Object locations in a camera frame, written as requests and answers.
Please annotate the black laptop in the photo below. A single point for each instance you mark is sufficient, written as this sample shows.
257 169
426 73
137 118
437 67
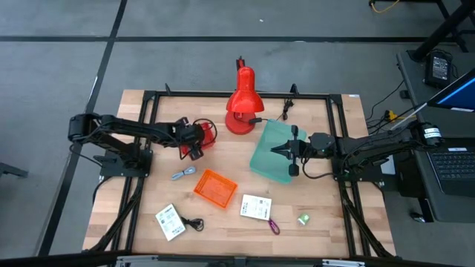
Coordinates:
452 167

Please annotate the small green round item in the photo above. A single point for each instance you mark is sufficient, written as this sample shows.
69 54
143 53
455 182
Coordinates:
303 219

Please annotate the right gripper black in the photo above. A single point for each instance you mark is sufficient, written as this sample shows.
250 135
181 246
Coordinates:
301 149

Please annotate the black desk leg frame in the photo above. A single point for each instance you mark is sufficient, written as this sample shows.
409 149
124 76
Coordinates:
441 31

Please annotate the red desk lamp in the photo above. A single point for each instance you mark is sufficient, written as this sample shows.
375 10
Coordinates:
245 96

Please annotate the black aluminium table frame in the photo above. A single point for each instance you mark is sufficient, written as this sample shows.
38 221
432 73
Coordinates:
185 94

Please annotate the silver metal bracket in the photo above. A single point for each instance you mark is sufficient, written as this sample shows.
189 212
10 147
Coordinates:
343 263
135 261

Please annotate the monitor with blue screen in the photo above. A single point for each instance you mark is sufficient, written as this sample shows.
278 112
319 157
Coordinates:
460 94

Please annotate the black floor stand leg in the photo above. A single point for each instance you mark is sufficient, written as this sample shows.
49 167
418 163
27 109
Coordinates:
11 170

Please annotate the orange plastic basket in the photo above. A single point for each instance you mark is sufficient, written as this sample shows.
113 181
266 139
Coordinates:
215 188

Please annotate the white booklet packet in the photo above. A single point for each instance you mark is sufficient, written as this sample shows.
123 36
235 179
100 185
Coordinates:
256 207

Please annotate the black lamp plug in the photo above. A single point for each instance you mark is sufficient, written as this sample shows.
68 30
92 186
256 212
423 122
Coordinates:
256 120

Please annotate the white printed cardboard box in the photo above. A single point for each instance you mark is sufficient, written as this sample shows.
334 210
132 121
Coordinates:
170 222

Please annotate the black power adapter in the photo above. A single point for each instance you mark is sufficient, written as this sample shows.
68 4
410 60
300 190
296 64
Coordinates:
439 68

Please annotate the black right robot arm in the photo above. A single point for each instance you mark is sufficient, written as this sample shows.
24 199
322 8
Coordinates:
378 142

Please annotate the grey side desk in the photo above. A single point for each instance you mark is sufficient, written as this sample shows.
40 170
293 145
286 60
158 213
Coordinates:
434 111

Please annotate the red plastic basket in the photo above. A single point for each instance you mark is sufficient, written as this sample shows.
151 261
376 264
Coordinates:
209 135

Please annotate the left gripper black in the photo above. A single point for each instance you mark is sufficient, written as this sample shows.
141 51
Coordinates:
189 134

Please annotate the yellow power plug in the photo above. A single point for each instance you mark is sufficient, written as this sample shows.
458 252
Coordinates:
390 115

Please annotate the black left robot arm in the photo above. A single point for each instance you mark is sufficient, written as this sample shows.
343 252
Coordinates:
130 128

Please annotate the purple small tool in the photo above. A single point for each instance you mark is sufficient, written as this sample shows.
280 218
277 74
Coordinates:
276 230

